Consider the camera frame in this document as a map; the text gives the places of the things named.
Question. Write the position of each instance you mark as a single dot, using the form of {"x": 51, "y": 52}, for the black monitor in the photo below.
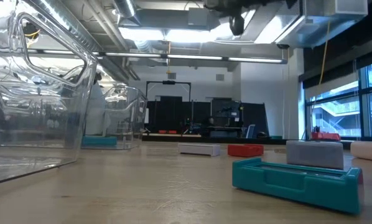
{"x": 226, "y": 109}

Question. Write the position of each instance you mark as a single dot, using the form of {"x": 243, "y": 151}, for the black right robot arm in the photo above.
{"x": 223, "y": 6}

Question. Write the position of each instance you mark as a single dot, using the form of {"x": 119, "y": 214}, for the silver rectangular air duct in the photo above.
{"x": 291, "y": 31}

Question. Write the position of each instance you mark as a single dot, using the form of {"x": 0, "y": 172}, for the clear plastic bin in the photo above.
{"x": 33, "y": 130}
{"x": 123, "y": 124}

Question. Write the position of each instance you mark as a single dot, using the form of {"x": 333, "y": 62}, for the teal rectangular plastic case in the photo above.
{"x": 298, "y": 189}
{"x": 99, "y": 140}

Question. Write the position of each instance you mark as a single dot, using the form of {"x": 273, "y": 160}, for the silver round air duct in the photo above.
{"x": 127, "y": 11}

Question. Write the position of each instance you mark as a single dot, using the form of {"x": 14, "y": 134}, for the wooden workbench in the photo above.
{"x": 173, "y": 135}

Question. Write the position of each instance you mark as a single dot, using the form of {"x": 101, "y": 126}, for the pink wall charger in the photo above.
{"x": 368, "y": 151}

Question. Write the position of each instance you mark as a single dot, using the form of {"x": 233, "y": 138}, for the white rectangular box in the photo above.
{"x": 200, "y": 149}

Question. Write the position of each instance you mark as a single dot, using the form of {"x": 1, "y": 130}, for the blue office chair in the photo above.
{"x": 251, "y": 132}

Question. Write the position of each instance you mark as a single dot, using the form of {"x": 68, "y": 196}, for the red rectangular plastic case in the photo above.
{"x": 245, "y": 151}

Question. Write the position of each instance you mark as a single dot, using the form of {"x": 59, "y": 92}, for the black rig frame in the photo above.
{"x": 169, "y": 82}

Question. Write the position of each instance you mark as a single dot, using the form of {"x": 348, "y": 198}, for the black window frame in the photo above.
{"x": 362, "y": 109}

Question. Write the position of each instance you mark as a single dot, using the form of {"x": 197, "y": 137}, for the red box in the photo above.
{"x": 326, "y": 136}

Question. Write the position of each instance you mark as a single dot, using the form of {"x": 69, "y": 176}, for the black partition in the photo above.
{"x": 198, "y": 115}

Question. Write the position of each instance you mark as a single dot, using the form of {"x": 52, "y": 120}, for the long ceiling light strip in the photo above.
{"x": 192, "y": 57}

